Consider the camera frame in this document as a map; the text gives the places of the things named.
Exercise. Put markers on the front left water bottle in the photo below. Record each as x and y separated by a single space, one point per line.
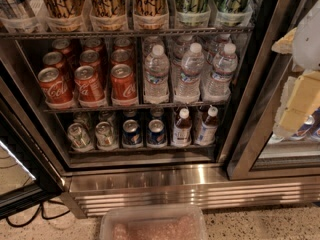
156 72

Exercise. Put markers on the stainless steel fridge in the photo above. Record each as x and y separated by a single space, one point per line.
97 181

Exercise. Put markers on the open fridge door left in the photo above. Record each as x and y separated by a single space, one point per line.
25 181

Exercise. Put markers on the front middle coca cola can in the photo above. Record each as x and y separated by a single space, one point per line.
90 90

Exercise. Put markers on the middle wire shelf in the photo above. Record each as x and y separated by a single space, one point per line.
46 108

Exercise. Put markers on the green lacroix can right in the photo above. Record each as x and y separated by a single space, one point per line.
232 12

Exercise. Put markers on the clear plastic bin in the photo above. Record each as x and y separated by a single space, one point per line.
155 222

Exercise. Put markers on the gold lacroix can left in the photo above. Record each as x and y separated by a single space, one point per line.
65 15

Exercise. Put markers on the gold lacroix can right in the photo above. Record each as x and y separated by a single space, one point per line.
151 14

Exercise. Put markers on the blue pepsi can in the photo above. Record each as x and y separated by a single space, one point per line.
156 134
131 134

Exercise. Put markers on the front left coca cola can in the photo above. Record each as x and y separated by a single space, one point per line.
57 90

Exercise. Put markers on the front right water bottle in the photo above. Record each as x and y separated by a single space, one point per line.
216 81

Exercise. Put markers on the dark can far left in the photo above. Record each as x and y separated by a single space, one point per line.
22 16

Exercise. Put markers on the green lacroix can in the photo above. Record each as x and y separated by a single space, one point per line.
232 12
191 13

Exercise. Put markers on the fridge right glass door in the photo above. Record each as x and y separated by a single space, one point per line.
276 138

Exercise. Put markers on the right tea bottle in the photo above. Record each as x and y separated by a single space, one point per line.
206 125

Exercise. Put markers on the right blue pepsi can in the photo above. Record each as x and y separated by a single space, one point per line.
156 134

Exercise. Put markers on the left tea bottle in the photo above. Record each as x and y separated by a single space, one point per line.
182 128

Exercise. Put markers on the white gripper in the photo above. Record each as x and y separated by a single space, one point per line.
307 39

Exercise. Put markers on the water bottle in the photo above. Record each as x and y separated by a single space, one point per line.
187 89
156 72
216 81

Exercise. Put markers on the green lacroix can left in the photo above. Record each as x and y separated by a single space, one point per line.
191 13

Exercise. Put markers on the coca cola can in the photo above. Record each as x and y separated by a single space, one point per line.
124 91
57 90
90 90

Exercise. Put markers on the upper wire shelf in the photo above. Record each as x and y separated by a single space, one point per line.
128 33

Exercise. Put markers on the front right coca cola can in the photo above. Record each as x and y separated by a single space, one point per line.
124 91

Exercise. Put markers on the gold lacroix can middle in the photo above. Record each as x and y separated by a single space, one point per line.
108 15

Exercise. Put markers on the wire shelf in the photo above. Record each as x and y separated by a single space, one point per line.
128 33
46 108

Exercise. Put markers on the front middle water bottle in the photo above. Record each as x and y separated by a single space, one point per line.
187 89

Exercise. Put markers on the gold lacroix can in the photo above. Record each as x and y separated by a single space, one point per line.
151 14
65 15
108 15

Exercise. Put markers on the left blue pepsi can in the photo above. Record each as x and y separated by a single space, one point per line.
131 134

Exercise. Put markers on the tea bottle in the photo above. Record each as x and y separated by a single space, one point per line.
182 128
206 125

